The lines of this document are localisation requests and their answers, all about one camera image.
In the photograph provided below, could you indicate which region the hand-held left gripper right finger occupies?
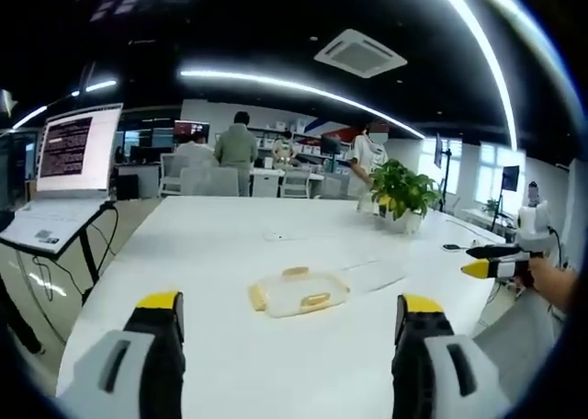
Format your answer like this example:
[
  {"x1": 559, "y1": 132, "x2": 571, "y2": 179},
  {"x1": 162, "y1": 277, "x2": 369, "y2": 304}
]
[{"x1": 391, "y1": 292, "x2": 514, "y2": 419}]

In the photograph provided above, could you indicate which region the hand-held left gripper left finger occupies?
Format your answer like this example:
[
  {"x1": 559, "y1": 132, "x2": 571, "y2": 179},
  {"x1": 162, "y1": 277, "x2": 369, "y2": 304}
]
[{"x1": 57, "y1": 291, "x2": 187, "y2": 419}]

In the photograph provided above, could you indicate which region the person's right hand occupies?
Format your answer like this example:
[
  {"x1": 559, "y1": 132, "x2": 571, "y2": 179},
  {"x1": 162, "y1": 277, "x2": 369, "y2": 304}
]
[{"x1": 517, "y1": 255, "x2": 582, "y2": 313}]

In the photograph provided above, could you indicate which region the black monitor on tripod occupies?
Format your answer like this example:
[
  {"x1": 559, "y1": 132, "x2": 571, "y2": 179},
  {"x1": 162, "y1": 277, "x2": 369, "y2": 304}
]
[{"x1": 491, "y1": 164, "x2": 522, "y2": 234}]

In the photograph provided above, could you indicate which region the green potted plant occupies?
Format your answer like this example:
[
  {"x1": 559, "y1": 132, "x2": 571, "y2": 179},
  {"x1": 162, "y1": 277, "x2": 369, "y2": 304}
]
[{"x1": 368, "y1": 157, "x2": 443, "y2": 234}]

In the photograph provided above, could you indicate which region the black laptop stand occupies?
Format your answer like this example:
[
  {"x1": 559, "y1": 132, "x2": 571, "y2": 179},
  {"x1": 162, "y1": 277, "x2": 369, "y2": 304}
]
[{"x1": 0, "y1": 201, "x2": 119, "y2": 306}]

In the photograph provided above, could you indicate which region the curved ceiling light strip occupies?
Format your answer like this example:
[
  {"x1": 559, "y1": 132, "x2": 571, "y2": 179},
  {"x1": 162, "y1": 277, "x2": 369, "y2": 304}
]
[{"x1": 427, "y1": 0, "x2": 526, "y2": 150}]

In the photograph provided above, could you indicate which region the white mesh office chair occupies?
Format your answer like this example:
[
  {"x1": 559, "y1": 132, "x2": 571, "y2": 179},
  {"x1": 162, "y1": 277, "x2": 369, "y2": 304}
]
[
  {"x1": 159, "y1": 153, "x2": 191, "y2": 198},
  {"x1": 179, "y1": 166, "x2": 241, "y2": 198},
  {"x1": 279, "y1": 167, "x2": 313, "y2": 199}
]

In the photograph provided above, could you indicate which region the black desk monitor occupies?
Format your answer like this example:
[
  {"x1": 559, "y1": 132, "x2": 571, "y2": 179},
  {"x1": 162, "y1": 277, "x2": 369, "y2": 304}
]
[{"x1": 320, "y1": 133, "x2": 342, "y2": 157}]

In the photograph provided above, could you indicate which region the white open laptop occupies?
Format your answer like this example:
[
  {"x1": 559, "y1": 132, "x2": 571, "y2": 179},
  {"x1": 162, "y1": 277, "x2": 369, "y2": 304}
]
[{"x1": 0, "y1": 103, "x2": 125, "y2": 255}]

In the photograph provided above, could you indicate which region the white ceiling air conditioner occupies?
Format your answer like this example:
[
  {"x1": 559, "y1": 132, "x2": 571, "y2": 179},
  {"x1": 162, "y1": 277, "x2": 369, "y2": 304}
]
[{"x1": 313, "y1": 28, "x2": 409, "y2": 80}]

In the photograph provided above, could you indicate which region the long ceiling light strip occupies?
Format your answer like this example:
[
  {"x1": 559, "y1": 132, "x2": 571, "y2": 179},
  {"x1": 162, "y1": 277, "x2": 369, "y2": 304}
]
[{"x1": 179, "y1": 68, "x2": 426, "y2": 140}]

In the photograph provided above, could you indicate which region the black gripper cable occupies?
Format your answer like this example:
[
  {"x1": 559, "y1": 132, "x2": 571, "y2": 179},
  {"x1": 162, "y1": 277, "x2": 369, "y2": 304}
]
[{"x1": 547, "y1": 226, "x2": 571, "y2": 269}]

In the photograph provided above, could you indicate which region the red lit wall screen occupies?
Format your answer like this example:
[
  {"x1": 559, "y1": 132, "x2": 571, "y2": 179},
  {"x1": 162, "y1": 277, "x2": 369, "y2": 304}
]
[{"x1": 174, "y1": 119, "x2": 211, "y2": 141}]

